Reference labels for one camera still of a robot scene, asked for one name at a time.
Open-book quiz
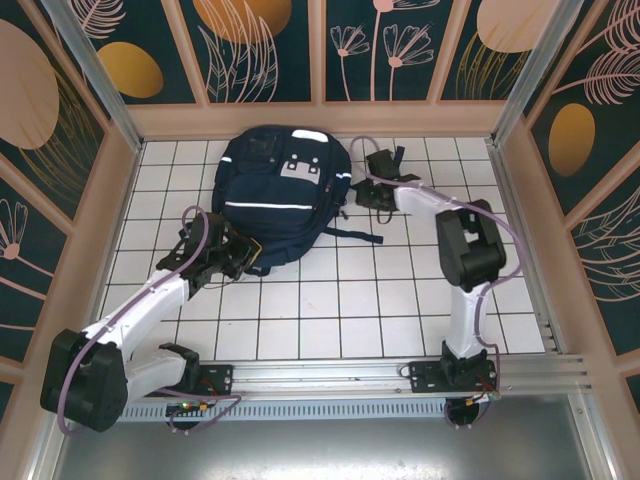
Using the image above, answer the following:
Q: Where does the navy blue backpack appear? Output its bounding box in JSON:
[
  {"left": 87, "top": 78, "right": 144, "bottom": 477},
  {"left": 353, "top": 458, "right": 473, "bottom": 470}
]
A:
[{"left": 214, "top": 124, "right": 385, "bottom": 277}]

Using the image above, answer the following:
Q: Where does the small circuit board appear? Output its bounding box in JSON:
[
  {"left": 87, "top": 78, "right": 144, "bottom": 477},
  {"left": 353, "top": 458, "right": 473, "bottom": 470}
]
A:
[{"left": 167, "top": 401, "right": 211, "bottom": 415}]

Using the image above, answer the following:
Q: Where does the grey metal sheet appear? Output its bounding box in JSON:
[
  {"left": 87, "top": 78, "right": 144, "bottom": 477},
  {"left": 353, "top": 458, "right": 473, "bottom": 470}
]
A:
[{"left": 29, "top": 419, "right": 616, "bottom": 480}]

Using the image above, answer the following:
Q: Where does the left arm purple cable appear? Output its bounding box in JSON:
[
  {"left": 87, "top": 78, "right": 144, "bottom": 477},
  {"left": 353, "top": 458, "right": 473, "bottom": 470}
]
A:
[{"left": 55, "top": 204, "right": 246, "bottom": 437}]

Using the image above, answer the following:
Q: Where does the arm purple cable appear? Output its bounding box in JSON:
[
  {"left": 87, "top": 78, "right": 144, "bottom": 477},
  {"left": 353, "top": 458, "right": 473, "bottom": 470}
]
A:
[
  {"left": 349, "top": 135, "right": 524, "bottom": 436},
  {"left": 55, "top": 204, "right": 246, "bottom": 437}
]

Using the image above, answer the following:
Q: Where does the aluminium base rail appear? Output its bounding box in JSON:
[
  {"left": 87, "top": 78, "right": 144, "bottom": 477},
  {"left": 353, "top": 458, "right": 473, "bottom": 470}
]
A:
[{"left": 47, "top": 353, "right": 594, "bottom": 401}]

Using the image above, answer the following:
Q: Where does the grey slotted cable duct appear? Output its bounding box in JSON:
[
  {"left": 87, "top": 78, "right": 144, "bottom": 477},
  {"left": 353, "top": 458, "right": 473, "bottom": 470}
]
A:
[{"left": 119, "top": 402, "right": 451, "bottom": 422}]

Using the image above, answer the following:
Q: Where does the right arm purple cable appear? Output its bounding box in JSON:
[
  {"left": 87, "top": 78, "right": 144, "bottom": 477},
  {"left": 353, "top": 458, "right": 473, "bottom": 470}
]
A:
[{"left": 349, "top": 135, "right": 524, "bottom": 436}]

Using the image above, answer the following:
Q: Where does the aluminium frame post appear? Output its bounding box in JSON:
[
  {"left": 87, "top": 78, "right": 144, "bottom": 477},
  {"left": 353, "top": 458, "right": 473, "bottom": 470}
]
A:
[
  {"left": 489, "top": 0, "right": 597, "bottom": 146},
  {"left": 40, "top": 0, "right": 146, "bottom": 151}
]

